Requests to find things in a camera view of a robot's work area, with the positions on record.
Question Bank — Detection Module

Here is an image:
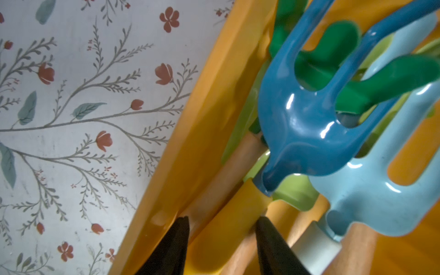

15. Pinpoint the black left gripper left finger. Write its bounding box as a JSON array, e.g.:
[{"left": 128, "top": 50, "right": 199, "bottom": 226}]
[{"left": 136, "top": 216, "right": 190, "bottom": 275}]

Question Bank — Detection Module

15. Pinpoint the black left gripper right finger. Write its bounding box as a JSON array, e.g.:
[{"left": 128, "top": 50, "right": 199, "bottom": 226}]
[{"left": 256, "top": 217, "right": 310, "bottom": 275}]

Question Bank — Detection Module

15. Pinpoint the light blue rake pale handle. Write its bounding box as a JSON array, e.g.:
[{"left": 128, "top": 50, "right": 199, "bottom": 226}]
[{"left": 291, "top": 10, "right": 440, "bottom": 275}]

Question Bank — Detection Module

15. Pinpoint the yellow plastic storage box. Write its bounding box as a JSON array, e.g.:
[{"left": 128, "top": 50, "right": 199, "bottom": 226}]
[{"left": 108, "top": 0, "right": 440, "bottom": 275}]

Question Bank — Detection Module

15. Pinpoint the lime green rake wooden handle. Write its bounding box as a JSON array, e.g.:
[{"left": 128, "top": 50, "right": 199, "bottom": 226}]
[{"left": 219, "top": 34, "right": 440, "bottom": 275}]

